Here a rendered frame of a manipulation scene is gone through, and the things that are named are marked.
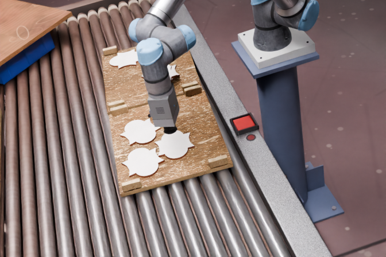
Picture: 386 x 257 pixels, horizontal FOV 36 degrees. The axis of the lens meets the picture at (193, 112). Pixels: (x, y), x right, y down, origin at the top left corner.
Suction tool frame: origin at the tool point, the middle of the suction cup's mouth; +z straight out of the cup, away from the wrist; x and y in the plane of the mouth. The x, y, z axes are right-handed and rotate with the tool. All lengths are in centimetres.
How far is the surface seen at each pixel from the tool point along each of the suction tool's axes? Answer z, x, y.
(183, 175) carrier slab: 6.7, 5.4, 13.6
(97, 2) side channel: 6, -58, -102
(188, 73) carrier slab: 6.7, -2.7, -40.1
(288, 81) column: 25, 32, -58
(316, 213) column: 99, 39, -54
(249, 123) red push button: 7.4, 22.8, -10.8
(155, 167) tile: 5.9, -3.7, 10.6
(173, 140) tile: 5.9, -0.4, -1.4
